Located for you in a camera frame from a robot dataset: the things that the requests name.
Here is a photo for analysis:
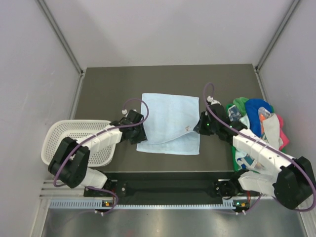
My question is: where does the white perforated plastic basket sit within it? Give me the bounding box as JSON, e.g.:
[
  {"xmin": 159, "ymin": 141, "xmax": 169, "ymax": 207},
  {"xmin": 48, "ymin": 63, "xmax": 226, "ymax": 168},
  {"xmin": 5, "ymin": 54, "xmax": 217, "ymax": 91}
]
[{"xmin": 41, "ymin": 119, "xmax": 116, "ymax": 167}]

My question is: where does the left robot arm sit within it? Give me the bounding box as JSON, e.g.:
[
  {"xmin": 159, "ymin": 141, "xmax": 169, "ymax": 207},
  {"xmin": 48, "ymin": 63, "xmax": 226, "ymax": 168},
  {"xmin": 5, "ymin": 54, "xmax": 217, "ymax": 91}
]
[{"xmin": 41, "ymin": 110, "xmax": 147, "ymax": 196}]

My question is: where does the slotted grey cable duct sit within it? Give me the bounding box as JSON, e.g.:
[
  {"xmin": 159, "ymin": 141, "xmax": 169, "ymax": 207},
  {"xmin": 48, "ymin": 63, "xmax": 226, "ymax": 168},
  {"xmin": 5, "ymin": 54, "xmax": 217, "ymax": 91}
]
[{"xmin": 49, "ymin": 197, "xmax": 250, "ymax": 209}]

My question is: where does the black table front rail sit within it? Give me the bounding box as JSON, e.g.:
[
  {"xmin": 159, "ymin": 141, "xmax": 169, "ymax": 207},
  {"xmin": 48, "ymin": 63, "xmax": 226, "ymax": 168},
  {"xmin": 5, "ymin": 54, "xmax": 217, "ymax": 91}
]
[{"xmin": 83, "ymin": 170, "xmax": 262, "ymax": 198}]

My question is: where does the green plastic tray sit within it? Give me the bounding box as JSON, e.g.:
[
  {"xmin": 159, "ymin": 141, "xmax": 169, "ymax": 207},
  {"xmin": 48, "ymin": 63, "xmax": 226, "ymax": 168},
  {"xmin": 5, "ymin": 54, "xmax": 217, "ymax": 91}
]
[{"xmin": 226, "ymin": 103, "xmax": 289, "ymax": 172}]

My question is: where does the light blue towel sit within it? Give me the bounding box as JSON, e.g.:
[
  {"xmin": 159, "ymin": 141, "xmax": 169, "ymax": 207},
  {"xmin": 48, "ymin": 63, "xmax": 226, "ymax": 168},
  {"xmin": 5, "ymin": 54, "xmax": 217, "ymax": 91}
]
[{"xmin": 136, "ymin": 93, "xmax": 200, "ymax": 156}]

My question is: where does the pink cloth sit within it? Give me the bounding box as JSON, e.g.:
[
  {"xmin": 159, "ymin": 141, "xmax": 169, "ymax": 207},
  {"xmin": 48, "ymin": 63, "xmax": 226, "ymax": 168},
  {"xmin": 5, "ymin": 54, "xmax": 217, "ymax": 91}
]
[{"xmin": 277, "ymin": 115, "xmax": 290, "ymax": 151}]

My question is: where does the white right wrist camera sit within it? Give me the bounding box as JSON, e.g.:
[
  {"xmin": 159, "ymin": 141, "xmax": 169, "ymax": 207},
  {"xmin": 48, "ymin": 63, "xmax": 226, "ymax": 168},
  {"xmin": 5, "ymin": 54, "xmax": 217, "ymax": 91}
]
[{"xmin": 206, "ymin": 96, "xmax": 221, "ymax": 105}]

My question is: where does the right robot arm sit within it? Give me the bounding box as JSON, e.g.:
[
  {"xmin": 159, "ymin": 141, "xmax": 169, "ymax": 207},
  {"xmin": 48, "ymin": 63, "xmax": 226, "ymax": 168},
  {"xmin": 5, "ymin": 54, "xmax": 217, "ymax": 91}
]
[{"xmin": 194, "ymin": 102, "xmax": 316, "ymax": 210}]

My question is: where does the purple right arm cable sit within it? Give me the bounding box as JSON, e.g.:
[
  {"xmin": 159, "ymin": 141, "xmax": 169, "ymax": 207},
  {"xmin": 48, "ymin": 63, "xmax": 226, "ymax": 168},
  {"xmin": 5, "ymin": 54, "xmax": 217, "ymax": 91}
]
[{"xmin": 202, "ymin": 82, "xmax": 316, "ymax": 215}]

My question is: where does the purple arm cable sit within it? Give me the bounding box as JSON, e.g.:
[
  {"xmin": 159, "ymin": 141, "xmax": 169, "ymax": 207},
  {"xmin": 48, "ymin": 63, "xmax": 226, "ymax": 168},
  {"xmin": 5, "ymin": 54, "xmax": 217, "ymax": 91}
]
[
  {"xmin": 202, "ymin": 82, "xmax": 316, "ymax": 215},
  {"xmin": 53, "ymin": 98, "xmax": 150, "ymax": 215}
]

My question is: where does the aluminium frame right post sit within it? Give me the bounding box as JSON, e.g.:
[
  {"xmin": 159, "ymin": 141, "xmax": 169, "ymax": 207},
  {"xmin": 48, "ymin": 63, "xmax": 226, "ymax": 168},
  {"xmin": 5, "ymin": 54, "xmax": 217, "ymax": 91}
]
[{"xmin": 254, "ymin": 0, "xmax": 302, "ymax": 73}]

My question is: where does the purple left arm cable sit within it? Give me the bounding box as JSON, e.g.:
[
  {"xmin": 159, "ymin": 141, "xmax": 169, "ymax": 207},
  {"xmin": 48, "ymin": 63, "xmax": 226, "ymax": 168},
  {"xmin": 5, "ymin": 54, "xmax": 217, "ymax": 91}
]
[{"xmin": 53, "ymin": 98, "xmax": 150, "ymax": 215}]

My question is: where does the patterned white blue cloth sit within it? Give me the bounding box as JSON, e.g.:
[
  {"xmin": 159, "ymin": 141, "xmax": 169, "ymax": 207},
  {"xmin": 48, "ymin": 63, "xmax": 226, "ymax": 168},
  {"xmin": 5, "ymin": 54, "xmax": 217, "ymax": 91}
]
[{"xmin": 228, "ymin": 105, "xmax": 242, "ymax": 121}]

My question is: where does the royal blue cloth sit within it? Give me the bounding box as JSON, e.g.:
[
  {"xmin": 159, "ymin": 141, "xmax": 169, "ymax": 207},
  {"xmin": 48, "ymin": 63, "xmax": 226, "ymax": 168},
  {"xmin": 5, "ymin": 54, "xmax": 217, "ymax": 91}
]
[{"xmin": 244, "ymin": 98, "xmax": 273, "ymax": 137}]

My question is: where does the aluminium frame post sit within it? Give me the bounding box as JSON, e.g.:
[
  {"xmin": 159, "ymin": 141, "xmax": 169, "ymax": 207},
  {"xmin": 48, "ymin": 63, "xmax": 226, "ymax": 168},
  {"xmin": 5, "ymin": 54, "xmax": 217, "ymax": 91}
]
[
  {"xmin": 37, "ymin": 0, "xmax": 86, "ymax": 77},
  {"xmin": 254, "ymin": 0, "xmax": 302, "ymax": 73}
]

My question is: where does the aluminium frame left post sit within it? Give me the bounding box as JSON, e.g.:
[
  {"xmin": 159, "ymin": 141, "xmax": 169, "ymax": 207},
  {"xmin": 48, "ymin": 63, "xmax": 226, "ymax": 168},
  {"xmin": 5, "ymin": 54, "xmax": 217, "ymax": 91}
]
[{"xmin": 37, "ymin": 0, "xmax": 86, "ymax": 77}]

